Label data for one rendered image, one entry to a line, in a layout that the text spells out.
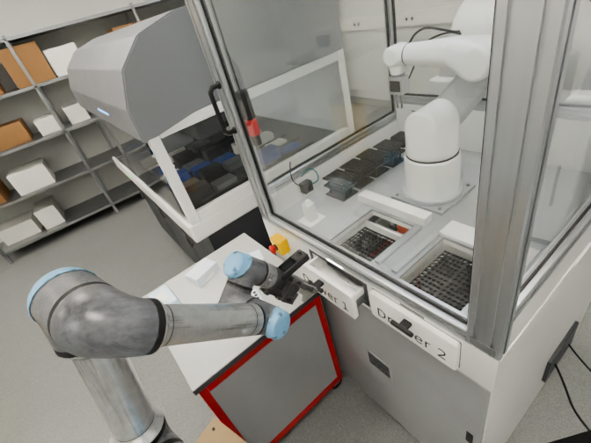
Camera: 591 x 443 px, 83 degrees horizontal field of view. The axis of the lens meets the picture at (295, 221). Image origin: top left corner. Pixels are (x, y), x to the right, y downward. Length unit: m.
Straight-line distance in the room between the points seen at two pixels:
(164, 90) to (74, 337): 1.16
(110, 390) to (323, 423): 1.30
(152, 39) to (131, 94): 0.23
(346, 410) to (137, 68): 1.81
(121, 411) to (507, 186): 0.83
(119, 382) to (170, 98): 1.14
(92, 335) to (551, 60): 0.72
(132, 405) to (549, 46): 0.92
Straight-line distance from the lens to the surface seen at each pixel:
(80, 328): 0.61
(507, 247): 0.72
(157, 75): 1.58
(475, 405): 1.19
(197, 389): 1.29
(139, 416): 0.88
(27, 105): 4.94
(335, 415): 1.93
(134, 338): 0.61
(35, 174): 4.59
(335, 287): 1.13
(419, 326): 1.03
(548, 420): 2.00
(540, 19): 0.55
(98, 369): 0.78
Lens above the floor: 1.74
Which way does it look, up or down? 34 degrees down
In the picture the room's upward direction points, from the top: 16 degrees counter-clockwise
